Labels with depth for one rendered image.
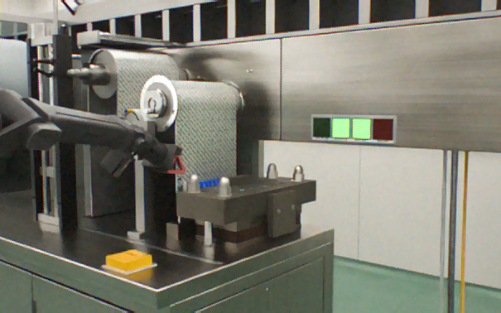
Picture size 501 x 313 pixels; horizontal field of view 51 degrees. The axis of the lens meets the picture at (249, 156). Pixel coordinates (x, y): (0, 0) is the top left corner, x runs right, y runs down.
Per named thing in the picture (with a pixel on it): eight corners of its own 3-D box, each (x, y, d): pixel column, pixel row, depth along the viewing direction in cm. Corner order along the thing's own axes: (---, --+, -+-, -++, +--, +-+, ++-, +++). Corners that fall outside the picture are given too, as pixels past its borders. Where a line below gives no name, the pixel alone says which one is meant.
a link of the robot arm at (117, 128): (40, 122, 77) (-10, 80, 79) (19, 153, 77) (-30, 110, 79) (155, 138, 119) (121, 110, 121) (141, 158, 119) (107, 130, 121)
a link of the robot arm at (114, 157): (143, 139, 115) (115, 116, 116) (110, 180, 114) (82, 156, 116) (159, 147, 126) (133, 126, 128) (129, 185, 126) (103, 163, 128)
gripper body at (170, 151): (173, 171, 127) (152, 157, 122) (145, 168, 134) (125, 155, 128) (182, 147, 129) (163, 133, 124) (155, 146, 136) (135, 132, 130)
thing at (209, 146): (175, 192, 136) (175, 121, 134) (234, 182, 154) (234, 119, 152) (177, 192, 136) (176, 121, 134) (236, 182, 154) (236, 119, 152)
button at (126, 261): (106, 267, 112) (105, 255, 112) (132, 259, 118) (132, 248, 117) (126, 273, 108) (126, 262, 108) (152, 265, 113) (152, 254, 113)
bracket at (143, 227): (126, 236, 139) (123, 121, 136) (145, 231, 144) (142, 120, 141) (137, 238, 136) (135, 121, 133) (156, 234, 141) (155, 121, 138)
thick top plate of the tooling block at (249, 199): (176, 215, 131) (175, 191, 130) (272, 195, 162) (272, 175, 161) (224, 224, 121) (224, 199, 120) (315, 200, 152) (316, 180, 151)
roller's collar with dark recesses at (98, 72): (79, 85, 151) (79, 63, 150) (98, 85, 155) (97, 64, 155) (93, 84, 147) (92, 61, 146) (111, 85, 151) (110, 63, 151)
